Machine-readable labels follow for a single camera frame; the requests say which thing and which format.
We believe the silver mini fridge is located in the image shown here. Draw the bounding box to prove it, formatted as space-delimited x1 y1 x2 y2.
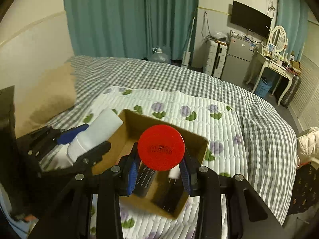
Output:
221 35 254 87

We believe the green curtain right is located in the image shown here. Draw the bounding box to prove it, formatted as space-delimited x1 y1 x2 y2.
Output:
276 0 309 61

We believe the white suitcase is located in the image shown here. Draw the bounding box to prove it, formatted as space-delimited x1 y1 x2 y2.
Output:
203 40 228 79

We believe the grey checked bed sheet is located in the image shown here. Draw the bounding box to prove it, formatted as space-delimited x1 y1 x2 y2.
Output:
49 56 297 223

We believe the blue laundry basket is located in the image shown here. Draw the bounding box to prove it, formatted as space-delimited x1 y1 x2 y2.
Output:
254 77 273 98

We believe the white louvered wardrobe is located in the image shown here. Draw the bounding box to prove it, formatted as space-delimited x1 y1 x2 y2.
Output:
289 22 318 131

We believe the white dressing table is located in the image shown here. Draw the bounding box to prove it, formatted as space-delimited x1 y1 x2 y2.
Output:
245 50 296 106

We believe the green curtain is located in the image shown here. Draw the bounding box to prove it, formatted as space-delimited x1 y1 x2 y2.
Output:
64 0 198 60
276 0 309 61

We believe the black wall television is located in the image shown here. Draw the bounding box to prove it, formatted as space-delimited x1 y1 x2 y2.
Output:
230 1 272 38

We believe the floral quilted white blanket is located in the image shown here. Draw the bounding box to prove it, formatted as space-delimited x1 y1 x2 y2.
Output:
80 86 248 238

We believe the dark checked suitcase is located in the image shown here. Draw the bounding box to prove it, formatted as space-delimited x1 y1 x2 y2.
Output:
281 75 302 108

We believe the white charger box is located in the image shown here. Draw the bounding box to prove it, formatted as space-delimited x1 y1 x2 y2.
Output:
168 165 181 180

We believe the white cylindrical bottle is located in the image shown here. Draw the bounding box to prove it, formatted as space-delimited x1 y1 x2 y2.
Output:
48 109 123 170

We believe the green curtain left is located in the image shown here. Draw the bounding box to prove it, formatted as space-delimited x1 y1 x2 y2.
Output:
64 0 198 60

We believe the cream puffy jacket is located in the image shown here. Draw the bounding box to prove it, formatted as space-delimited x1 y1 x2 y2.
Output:
297 127 319 170

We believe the clear water jug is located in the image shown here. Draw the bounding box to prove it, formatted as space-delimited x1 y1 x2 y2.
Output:
147 46 170 64

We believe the brown cardboard box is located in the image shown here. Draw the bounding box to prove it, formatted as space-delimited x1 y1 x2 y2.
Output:
93 109 208 219

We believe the black remote control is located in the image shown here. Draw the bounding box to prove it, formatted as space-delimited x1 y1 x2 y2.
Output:
133 163 157 197

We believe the tan pillow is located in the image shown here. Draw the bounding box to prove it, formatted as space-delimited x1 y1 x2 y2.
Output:
15 62 76 138

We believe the oval white vanity mirror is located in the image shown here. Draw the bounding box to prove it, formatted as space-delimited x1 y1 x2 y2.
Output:
269 25 288 53

